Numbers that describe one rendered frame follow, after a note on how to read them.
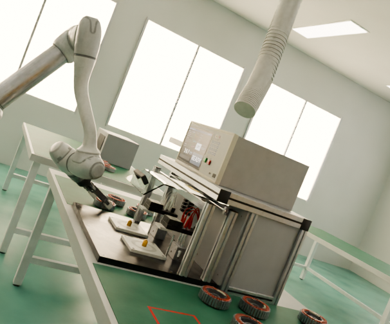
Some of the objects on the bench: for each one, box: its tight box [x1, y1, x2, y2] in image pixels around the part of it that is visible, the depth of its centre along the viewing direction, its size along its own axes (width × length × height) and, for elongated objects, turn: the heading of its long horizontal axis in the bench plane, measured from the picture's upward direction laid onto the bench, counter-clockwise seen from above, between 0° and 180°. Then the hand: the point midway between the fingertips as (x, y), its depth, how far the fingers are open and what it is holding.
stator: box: [93, 197, 116, 211], centre depth 222 cm, size 11×11×4 cm
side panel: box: [217, 213, 308, 305], centre depth 169 cm, size 28×3×32 cm, turn 32°
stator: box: [238, 296, 271, 320], centre depth 155 cm, size 11×11×4 cm
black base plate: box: [72, 202, 217, 287], centre depth 182 cm, size 47×64×2 cm
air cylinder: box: [150, 222, 167, 240], centre depth 199 cm, size 5×8×6 cm
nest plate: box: [121, 235, 167, 260], centre depth 171 cm, size 15×15×1 cm
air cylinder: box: [168, 241, 187, 262], centre depth 177 cm, size 5×8×6 cm
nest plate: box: [108, 216, 148, 238], centre depth 193 cm, size 15×15×1 cm
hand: (102, 201), depth 221 cm, fingers open, 13 cm apart
